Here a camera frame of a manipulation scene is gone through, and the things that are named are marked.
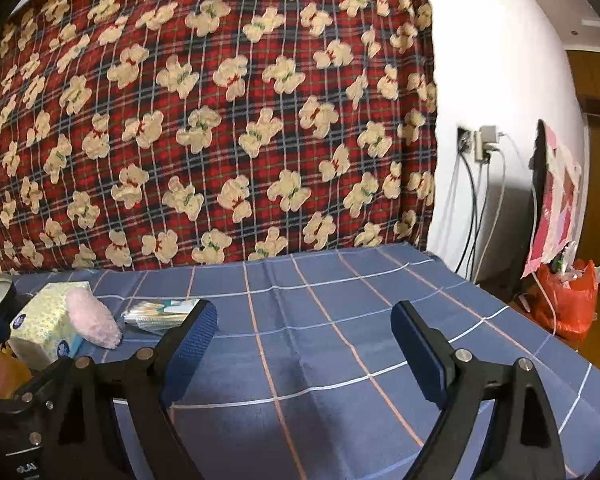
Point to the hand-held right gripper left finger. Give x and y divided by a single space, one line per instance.
190 350

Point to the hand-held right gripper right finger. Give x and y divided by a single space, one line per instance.
422 357

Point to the gold round tin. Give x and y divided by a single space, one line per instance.
0 372

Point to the blue plaid sheet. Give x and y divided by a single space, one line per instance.
330 320

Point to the pink fluffy cloth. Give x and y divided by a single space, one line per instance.
92 320

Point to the pale patterned tissue box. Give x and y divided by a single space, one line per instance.
37 327

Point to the red plastic bag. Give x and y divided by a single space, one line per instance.
567 300

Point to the white plug adapter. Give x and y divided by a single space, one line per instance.
487 142

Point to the red plaid bear blanket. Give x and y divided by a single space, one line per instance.
205 110

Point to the wall socket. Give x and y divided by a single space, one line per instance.
464 141

